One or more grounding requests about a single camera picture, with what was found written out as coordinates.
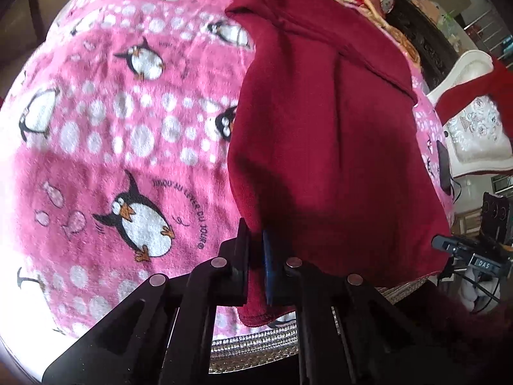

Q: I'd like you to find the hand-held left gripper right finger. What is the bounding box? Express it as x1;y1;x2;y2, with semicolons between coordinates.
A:
262;230;442;385

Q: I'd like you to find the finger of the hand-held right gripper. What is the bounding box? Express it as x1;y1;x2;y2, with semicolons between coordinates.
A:
432;235;471;255

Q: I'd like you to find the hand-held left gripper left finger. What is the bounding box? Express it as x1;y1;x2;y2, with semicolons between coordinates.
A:
42;218;251;385

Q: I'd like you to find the dark red shirt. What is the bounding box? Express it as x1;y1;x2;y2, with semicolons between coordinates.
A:
224;0;453;327

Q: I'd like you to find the woven bed mat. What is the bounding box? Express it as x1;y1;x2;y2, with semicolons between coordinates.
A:
208;277;433;370

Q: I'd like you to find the black phone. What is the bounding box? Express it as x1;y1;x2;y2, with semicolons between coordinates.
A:
436;140;453;193

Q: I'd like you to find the white chair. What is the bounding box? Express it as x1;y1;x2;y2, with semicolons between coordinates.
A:
427;50;513;177

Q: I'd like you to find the red cloth on chair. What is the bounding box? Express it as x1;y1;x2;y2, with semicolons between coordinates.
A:
435;60;513;121

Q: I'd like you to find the pink penguin blanket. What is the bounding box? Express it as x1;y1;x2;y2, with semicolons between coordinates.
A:
0;0;455;370

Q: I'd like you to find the golden satin cloth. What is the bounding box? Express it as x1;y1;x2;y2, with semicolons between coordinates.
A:
297;0;421;69

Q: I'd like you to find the tan cardboard box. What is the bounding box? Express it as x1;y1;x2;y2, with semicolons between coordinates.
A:
413;0;442;21

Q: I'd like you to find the black cable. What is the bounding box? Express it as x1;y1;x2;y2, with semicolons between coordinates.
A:
449;174;463;203

